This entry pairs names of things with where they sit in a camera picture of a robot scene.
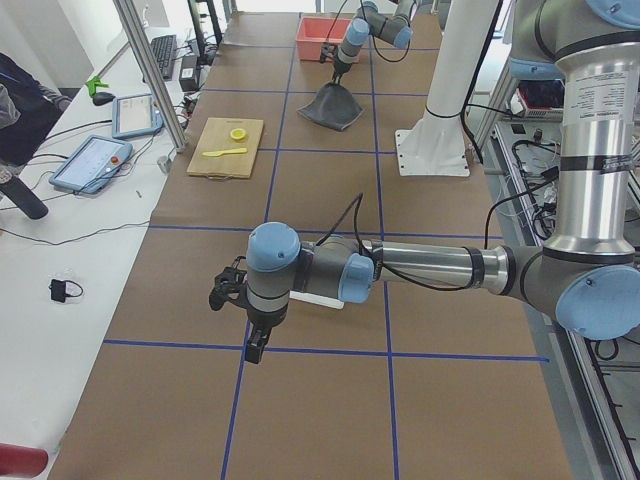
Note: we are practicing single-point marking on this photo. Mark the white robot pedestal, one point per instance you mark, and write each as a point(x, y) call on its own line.
point(435, 146)

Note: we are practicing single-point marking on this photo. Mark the far teach pendant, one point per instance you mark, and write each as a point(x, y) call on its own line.
point(134, 116)

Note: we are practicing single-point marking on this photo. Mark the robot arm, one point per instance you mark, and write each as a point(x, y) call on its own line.
point(582, 276)
point(369, 22)

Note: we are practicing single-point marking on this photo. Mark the black water bottle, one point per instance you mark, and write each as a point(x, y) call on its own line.
point(20, 194)

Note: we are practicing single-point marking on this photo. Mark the black power adapter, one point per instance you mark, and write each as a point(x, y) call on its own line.
point(189, 77)

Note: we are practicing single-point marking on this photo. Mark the black keyboard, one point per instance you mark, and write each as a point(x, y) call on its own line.
point(164, 50)

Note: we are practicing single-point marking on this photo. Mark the seated person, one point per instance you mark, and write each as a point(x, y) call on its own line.
point(29, 110)

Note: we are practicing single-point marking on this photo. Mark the yellow lemon slices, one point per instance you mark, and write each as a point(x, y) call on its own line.
point(238, 134)

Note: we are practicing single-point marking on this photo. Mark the near teach pendant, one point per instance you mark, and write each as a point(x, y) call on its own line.
point(92, 165)

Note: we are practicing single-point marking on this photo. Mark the aluminium frame post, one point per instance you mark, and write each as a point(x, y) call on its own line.
point(140, 46)

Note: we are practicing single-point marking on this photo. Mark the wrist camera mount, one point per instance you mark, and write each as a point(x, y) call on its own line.
point(229, 287)
point(327, 52)

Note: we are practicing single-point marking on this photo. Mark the teach pendant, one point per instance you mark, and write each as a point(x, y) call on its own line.
point(134, 116)
point(92, 165)

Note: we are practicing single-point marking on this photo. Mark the pink plastic bin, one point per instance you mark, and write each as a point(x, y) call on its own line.
point(314, 31)

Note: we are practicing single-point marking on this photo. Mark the small black device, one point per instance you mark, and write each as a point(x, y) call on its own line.
point(63, 289)

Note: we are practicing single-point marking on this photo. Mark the bamboo cutting board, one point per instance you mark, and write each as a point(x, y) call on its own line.
point(215, 136)

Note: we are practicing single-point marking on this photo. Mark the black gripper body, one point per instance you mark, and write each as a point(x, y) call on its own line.
point(263, 320)
point(340, 66)

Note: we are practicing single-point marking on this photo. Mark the green clamp tool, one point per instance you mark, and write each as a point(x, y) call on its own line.
point(93, 84)

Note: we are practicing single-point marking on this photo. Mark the red fire extinguisher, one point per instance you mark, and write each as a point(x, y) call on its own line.
point(22, 462)

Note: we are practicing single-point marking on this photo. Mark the grey and pink cloth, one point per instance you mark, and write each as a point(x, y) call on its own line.
point(333, 107)

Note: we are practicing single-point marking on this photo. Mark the yellow plastic knife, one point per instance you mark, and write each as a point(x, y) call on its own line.
point(219, 153)

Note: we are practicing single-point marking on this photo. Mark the white rectangular tray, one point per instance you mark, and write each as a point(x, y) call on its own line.
point(317, 300)

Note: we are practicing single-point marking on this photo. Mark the black computer mouse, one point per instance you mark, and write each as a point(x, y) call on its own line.
point(102, 98)

